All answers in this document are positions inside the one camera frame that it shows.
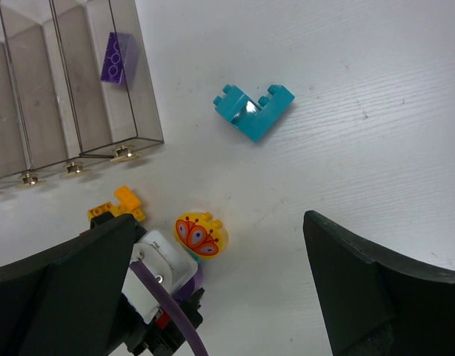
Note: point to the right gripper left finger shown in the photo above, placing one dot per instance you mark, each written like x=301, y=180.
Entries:
x=67, y=300

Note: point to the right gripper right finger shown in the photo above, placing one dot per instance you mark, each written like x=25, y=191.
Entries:
x=376, y=301

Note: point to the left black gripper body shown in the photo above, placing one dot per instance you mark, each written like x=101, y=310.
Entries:
x=160, y=336

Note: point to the yellow round patterned lego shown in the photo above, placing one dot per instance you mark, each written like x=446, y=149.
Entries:
x=201, y=235

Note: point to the yellow lego stack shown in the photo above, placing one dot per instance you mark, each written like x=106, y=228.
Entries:
x=128, y=203

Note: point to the teal lego block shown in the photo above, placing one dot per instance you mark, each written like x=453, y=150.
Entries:
x=253, y=118

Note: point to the purple lego brick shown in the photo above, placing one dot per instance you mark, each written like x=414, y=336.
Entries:
x=120, y=59

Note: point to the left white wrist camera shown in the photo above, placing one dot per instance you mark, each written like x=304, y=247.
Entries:
x=168, y=262

